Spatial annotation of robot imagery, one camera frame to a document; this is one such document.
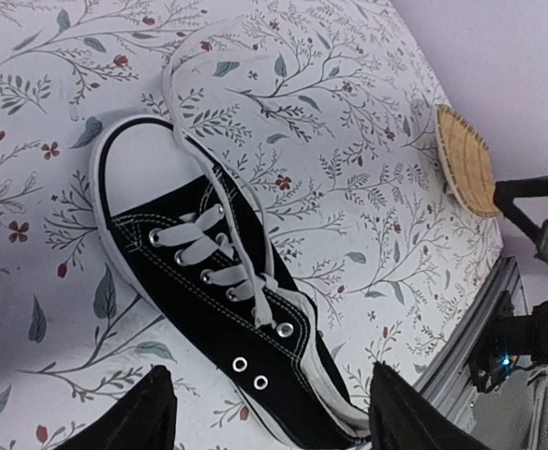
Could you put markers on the black canvas sneaker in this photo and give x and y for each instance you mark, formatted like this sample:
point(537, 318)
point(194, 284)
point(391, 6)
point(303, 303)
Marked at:
point(227, 214)

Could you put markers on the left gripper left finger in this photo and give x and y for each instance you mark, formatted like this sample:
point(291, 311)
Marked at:
point(144, 418)

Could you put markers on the front aluminium rail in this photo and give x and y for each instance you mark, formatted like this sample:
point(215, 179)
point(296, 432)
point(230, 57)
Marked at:
point(448, 383)

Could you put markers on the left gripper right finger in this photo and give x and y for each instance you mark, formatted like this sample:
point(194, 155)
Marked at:
point(400, 418)

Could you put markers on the floral patterned table mat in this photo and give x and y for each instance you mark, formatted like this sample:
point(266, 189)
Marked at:
point(75, 337)

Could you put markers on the woven bamboo tray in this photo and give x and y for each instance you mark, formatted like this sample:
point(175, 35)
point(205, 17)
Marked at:
point(465, 161)

